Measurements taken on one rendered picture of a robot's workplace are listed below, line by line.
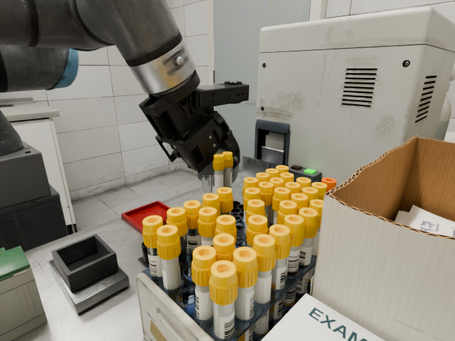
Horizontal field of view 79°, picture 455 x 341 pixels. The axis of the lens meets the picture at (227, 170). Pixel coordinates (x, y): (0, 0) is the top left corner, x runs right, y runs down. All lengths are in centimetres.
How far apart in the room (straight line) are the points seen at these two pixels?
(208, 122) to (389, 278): 28
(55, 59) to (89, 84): 203
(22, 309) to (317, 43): 51
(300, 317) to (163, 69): 28
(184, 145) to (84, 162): 240
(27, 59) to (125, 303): 48
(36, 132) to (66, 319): 169
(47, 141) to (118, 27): 167
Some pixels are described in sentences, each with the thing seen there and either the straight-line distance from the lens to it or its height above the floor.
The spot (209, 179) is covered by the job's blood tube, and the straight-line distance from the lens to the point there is 33.
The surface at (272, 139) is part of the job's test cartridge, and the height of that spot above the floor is 96.
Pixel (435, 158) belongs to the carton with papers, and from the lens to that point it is 41.
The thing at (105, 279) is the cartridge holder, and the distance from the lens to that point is 34.
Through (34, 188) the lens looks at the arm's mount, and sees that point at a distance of 61.
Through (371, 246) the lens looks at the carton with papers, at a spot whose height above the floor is 100.
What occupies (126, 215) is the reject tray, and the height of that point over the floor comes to 88.
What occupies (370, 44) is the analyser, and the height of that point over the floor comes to 113.
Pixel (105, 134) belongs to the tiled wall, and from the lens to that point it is 276.
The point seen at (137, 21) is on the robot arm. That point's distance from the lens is 33.
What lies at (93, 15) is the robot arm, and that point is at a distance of 36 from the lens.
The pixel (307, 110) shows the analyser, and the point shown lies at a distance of 52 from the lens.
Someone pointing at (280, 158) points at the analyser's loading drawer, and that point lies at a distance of 57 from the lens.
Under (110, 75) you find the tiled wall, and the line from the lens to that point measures 275.
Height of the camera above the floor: 110
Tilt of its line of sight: 20 degrees down
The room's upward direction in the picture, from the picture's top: straight up
